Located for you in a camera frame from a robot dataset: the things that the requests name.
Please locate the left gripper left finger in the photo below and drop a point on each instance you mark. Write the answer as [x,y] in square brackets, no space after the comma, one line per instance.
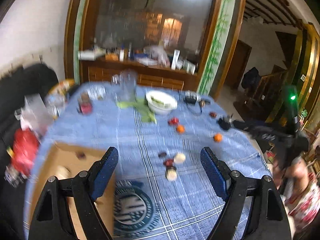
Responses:
[93,194]

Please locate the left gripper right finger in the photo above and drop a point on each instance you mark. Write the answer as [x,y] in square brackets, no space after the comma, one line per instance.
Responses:
[231,186]

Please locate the brown cardboard tray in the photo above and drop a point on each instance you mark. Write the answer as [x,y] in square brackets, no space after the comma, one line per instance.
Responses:
[52,218]

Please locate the beige bun chunk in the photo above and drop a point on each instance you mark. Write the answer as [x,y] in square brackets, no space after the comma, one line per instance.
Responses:
[171,173]
[179,158]

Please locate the dark red jujube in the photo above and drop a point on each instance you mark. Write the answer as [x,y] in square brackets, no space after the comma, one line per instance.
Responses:
[213,114]
[168,162]

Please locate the small dark jujube tray back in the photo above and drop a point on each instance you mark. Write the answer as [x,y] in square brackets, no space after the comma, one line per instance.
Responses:
[80,155]

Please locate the large orange tangerine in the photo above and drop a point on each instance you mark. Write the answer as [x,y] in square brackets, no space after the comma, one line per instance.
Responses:
[218,137]

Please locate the black square cup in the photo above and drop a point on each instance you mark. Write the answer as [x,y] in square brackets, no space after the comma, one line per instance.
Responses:
[225,122]

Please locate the red plastic bag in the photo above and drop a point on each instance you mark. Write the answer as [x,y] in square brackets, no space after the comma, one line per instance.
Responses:
[25,147]

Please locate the blue plaid tablecloth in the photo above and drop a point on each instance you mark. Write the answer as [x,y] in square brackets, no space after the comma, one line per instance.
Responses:
[160,183]

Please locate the small orange tangerine near bowl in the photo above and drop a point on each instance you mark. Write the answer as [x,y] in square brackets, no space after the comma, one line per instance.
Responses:
[180,128]

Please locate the red ink bottle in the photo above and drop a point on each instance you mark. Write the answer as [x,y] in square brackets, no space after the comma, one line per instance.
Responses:
[84,104]

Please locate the small red tomato near bowl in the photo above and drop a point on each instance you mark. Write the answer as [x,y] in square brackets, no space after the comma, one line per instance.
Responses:
[173,122]

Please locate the clear plastic bag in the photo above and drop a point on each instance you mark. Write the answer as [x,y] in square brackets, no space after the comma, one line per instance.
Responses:
[34,115]

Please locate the green leafy vegetable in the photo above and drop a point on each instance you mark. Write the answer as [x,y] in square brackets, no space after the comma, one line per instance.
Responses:
[141,106]

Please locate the black power adapter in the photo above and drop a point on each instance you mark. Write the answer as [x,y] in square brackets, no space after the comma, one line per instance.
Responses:
[191,100]

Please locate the clear glass pitcher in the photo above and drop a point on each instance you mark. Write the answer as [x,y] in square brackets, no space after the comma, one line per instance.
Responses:
[125,83]

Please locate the white enamel bowl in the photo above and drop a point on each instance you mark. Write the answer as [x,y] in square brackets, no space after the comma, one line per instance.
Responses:
[160,103]

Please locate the wooden sideboard cabinet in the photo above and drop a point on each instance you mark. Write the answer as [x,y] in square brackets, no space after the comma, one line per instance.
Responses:
[154,76]

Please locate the white tube on sideboard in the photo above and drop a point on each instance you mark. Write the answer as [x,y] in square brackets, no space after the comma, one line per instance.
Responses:
[175,59]

